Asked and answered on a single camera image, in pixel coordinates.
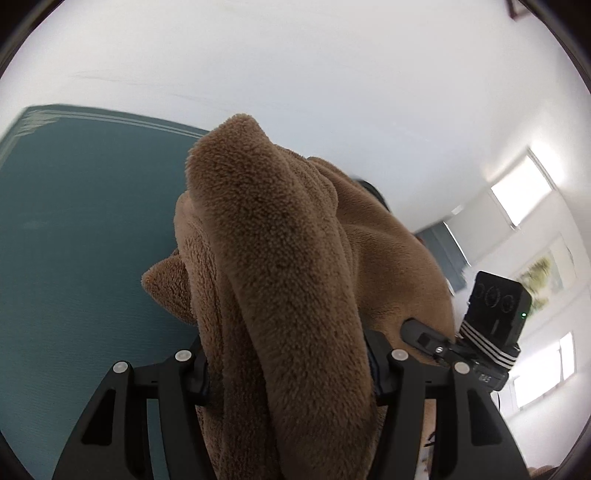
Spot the teal table mat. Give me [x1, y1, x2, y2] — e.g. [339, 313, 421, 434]
[0, 105, 213, 480]

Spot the brown fleece garment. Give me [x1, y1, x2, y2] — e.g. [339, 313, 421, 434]
[141, 114, 455, 480]

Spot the hanging scroll painting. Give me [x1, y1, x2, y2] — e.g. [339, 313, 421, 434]
[517, 235, 578, 310]

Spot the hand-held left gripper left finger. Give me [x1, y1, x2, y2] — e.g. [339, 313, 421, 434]
[52, 335, 213, 480]

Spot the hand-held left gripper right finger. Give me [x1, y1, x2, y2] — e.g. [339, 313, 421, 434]
[362, 330, 532, 480]

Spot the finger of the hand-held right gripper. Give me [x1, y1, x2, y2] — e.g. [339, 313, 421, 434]
[400, 318, 462, 367]

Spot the bright window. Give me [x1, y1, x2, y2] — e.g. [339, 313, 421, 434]
[510, 332, 578, 411]
[490, 148, 557, 229]

